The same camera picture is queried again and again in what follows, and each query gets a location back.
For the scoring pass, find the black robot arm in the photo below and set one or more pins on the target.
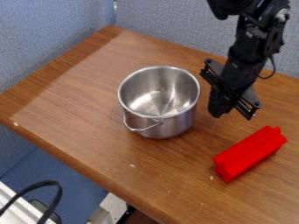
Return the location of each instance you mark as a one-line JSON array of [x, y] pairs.
[[261, 20]]

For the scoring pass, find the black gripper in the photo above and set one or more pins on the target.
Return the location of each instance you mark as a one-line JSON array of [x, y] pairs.
[[231, 85]]

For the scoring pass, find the metal pot with handle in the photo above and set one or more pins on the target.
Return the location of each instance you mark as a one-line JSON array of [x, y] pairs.
[[159, 97]]

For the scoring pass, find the red block object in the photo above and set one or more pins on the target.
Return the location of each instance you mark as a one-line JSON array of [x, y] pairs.
[[248, 152]]

